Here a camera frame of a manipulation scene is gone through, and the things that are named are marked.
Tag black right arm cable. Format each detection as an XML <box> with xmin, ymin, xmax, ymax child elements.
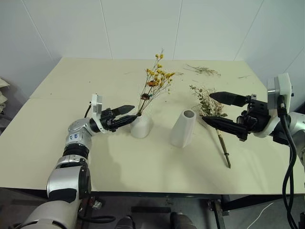
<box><xmin>277</xmin><ymin>94</ymin><xmax>301</xmax><ymax>229</ymax></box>

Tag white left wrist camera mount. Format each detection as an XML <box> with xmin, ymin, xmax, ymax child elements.
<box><xmin>89</xmin><ymin>94</ymin><xmax>105</xmax><ymax>134</ymax></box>

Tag beige cloth sack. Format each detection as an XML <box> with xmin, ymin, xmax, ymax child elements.
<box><xmin>0</xmin><ymin>77</ymin><xmax>12</xmax><ymax>115</ymax></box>

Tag yellow dried flower bouquet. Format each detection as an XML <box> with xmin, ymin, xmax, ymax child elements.
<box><xmin>136</xmin><ymin>48</ymin><xmax>176</xmax><ymax>118</ymax></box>

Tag short white ceramic vase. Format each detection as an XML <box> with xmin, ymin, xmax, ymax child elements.
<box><xmin>130</xmin><ymin>114</ymin><xmax>154</xmax><ymax>139</ymax></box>

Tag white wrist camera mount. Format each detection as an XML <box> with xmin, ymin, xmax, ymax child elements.
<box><xmin>258</xmin><ymin>73</ymin><xmax>294</xmax><ymax>139</ymax></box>
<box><xmin>89</xmin><ymin>94</ymin><xmax>105</xmax><ymax>134</ymax></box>

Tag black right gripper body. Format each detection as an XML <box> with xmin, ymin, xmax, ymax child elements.
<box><xmin>236</xmin><ymin>94</ymin><xmax>272</xmax><ymax>135</ymax></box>

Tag dark rounded shape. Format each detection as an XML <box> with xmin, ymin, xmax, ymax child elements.
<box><xmin>115</xmin><ymin>215</ymin><xmax>134</xmax><ymax>229</ymax></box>
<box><xmin>170</xmin><ymin>211</ymin><xmax>197</xmax><ymax>229</ymax></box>

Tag tall white ceramic vase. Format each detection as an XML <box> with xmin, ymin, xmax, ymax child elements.
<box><xmin>169</xmin><ymin>109</ymin><xmax>197</xmax><ymax>149</ymax></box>

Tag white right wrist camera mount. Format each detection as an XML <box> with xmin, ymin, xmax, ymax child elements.
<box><xmin>258</xmin><ymin>73</ymin><xmax>294</xmax><ymax>139</ymax></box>

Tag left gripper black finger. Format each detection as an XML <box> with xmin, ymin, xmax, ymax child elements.
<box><xmin>112</xmin><ymin>104</ymin><xmax>136</xmax><ymax>116</ymax></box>
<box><xmin>113</xmin><ymin>115</ymin><xmax>139</xmax><ymax>128</ymax></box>

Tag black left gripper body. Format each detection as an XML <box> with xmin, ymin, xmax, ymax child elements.
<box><xmin>99</xmin><ymin>108</ymin><xmax>118</xmax><ymax>133</ymax></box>

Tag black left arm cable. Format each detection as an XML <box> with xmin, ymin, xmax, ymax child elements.
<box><xmin>84</xmin><ymin>102</ymin><xmax>93</xmax><ymax>118</ymax></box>

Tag small silver metal fitting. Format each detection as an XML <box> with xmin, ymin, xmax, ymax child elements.
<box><xmin>91</xmin><ymin>199</ymin><xmax>103</xmax><ymax>211</ymax></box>

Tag loose dried green twigs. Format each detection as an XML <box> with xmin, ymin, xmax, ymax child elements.
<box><xmin>183</xmin><ymin>63</ymin><xmax>222</xmax><ymax>77</ymax></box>

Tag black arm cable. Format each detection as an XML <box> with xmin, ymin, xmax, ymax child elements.
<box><xmin>277</xmin><ymin>94</ymin><xmax>301</xmax><ymax>229</ymax></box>
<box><xmin>84</xmin><ymin>102</ymin><xmax>93</xmax><ymax>118</ymax></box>

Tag thin white cable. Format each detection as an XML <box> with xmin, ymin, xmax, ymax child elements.
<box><xmin>252</xmin><ymin>202</ymin><xmax>275</xmax><ymax>229</ymax></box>

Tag black cable under table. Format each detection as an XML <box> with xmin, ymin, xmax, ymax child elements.
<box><xmin>78</xmin><ymin>214</ymin><xmax>117</xmax><ymax>224</ymax></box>

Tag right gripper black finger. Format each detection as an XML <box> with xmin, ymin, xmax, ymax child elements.
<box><xmin>202</xmin><ymin>116</ymin><xmax>248</xmax><ymax>142</ymax></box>
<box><xmin>209</xmin><ymin>91</ymin><xmax>249</xmax><ymax>107</ymax></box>

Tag green dried leaf bouquet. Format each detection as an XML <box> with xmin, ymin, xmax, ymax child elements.
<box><xmin>189</xmin><ymin>84</ymin><xmax>232</xmax><ymax>169</ymax></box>

